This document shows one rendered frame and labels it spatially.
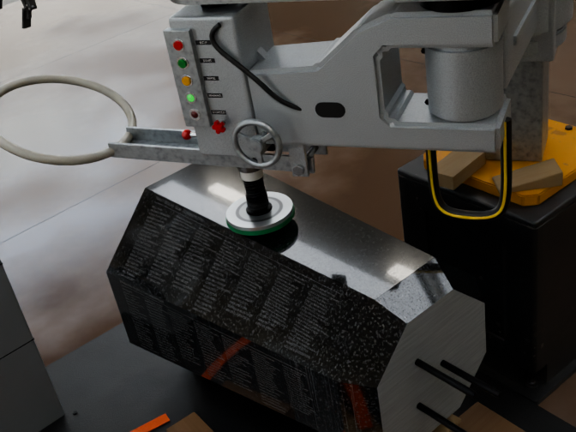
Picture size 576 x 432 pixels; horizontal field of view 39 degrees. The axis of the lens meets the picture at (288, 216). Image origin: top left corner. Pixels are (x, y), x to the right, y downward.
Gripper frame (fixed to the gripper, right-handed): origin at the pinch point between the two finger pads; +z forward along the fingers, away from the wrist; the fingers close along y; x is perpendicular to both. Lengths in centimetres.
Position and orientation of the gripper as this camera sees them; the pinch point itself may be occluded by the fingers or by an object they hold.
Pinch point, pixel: (11, 15)
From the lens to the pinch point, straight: 276.1
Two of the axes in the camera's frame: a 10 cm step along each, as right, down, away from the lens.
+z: -2.1, 7.5, 6.3
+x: 5.8, -4.2, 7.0
